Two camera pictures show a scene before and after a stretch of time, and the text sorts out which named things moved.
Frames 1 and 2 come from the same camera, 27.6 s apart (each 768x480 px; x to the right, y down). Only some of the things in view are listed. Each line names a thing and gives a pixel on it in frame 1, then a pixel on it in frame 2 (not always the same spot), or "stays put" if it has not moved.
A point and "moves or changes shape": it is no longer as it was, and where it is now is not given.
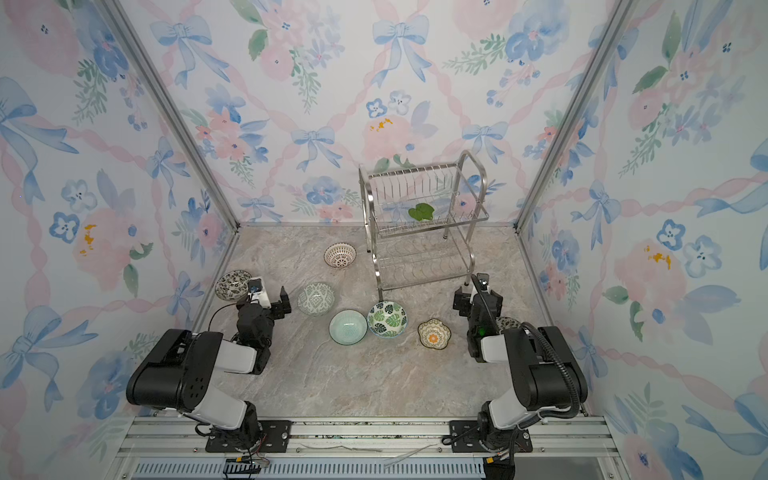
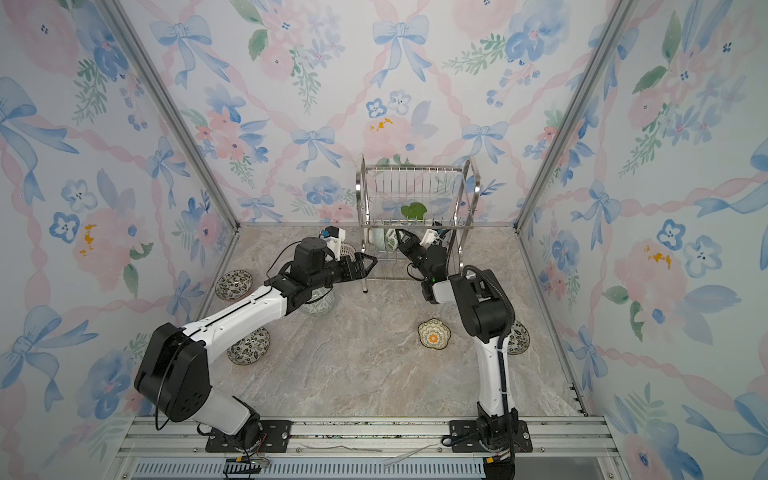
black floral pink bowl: (233, 284) stays put
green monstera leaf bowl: (387, 319) -> (391, 239)
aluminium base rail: (173, 448) stays put
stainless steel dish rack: (419, 219) moves or changes shape
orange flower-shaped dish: (434, 334) stays put
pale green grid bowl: (348, 326) -> (379, 239)
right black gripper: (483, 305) -> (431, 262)
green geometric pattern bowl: (316, 299) stays put
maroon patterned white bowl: (340, 255) stays put
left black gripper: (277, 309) -> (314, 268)
